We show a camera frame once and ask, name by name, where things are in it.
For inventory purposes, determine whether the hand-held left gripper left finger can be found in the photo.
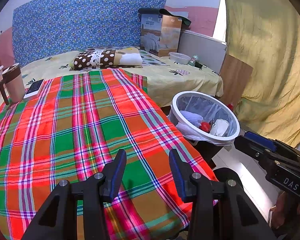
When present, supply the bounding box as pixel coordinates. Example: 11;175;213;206
21;149;127;240

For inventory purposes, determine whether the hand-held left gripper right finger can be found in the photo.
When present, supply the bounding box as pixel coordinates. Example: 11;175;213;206
169;149;278;240

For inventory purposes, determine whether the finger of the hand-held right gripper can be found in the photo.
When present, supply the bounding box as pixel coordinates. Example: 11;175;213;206
234;135;283;173
244;131;300;158

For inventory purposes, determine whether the white trash bin with bag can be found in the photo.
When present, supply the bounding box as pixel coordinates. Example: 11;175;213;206
168;91;240;170

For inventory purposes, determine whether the white yoghurt cup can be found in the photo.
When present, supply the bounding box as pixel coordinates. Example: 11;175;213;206
210;119;230;137

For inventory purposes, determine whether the white waste bin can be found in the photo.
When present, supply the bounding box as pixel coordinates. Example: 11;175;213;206
168;94;238;150

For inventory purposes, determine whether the clear bottle with red cap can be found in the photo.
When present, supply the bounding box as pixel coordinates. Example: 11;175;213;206
199;121;212;133

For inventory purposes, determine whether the person's right hand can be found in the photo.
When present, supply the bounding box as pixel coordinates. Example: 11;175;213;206
271;191;300;230

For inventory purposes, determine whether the wooden board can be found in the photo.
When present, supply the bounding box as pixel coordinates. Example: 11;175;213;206
219;54;253;110

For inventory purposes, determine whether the plaid blanket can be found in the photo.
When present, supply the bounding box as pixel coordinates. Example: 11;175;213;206
0;69;219;240

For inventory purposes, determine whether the yellow-green curtain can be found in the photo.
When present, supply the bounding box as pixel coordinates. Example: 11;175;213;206
220;0;300;148

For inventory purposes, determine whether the yellow pineapple-print bed sheet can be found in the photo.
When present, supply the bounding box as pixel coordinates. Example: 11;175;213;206
0;45;224;117

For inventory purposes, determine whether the white cabinet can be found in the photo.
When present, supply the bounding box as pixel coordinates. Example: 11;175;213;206
177;29;227;73

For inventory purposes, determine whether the white bowl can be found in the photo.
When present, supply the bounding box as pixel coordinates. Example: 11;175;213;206
169;52;191;64

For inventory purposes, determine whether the brown polka dot pillow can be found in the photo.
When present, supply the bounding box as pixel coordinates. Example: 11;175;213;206
69;49;143;71

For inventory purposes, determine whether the white smartphone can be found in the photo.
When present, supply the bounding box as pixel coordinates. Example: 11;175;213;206
23;79;45;102

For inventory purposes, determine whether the quilt packaging box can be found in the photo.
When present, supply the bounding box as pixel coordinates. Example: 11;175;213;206
140;14;182;57

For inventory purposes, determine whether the blue floral headboard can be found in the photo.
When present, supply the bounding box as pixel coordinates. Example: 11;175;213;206
12;0;167;67

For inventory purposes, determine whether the dark cloth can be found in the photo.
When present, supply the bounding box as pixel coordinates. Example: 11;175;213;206
138;8;192;27

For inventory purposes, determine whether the beige mug with brown handle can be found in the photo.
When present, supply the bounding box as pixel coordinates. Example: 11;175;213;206
0;63;26;105

